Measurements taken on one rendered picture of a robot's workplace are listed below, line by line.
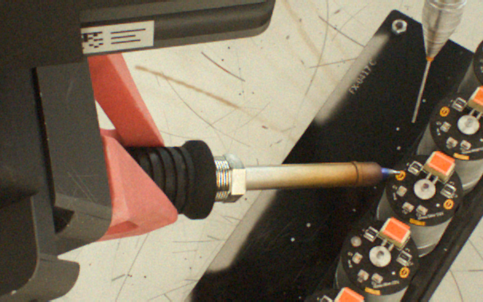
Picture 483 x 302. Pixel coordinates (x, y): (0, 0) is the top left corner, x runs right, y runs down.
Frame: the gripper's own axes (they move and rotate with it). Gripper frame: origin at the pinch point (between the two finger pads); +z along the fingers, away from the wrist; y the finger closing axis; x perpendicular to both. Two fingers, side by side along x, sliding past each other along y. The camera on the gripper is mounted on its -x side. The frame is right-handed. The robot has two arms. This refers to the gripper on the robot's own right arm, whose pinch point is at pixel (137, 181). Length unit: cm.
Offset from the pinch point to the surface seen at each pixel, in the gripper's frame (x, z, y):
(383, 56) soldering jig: -4.4, 13.0, 6.7
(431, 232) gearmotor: -5.6, 9.0, -1.9
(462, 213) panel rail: -6.9, 8.5, -1.8
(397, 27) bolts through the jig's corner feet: -5.2, 13.2, 7.7
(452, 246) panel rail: -6.4, 8.2, -2.8
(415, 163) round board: -6.1, 7.9, 0.2
